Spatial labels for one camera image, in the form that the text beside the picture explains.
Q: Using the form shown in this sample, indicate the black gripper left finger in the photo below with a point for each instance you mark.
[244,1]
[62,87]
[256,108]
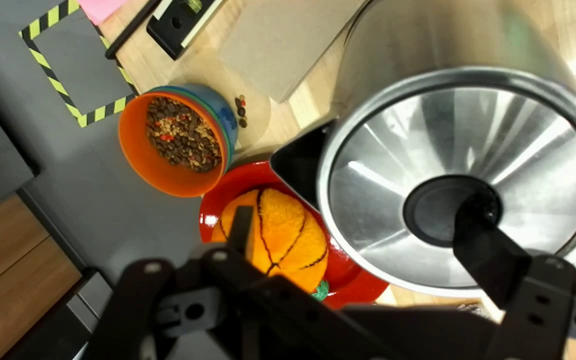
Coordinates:
[240,231]

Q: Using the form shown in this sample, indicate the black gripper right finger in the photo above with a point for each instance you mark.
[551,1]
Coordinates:
[489,253]

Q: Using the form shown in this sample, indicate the stainless steel electric kettle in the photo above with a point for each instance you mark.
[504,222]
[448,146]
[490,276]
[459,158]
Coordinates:
[381,167]

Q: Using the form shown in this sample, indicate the orange plush pumpkin ball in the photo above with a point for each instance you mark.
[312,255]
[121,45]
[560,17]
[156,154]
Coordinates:
[280,233]

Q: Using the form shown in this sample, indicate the small toy strawberry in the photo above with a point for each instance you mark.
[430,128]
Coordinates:
[321,290]

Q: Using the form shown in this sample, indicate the orange bowl with beans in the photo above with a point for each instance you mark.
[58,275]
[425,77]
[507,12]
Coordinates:
[174,142]

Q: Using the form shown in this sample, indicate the red plate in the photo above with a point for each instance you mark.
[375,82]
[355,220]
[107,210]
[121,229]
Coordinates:
[355,282]

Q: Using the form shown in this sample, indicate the black level tool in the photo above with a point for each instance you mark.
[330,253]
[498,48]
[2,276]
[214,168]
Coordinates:
[181,22]

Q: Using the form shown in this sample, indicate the black pen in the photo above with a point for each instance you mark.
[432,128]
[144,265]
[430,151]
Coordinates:
[130,31]

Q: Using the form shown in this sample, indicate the wooden base cabinet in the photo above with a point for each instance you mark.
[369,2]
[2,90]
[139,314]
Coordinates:
[15,272]

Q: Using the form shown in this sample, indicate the yellow black hazard tape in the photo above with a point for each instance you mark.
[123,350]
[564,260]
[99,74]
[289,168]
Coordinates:
[50,77]

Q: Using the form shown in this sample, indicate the pink sticky note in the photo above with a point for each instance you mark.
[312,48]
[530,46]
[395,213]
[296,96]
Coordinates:
[100,9]

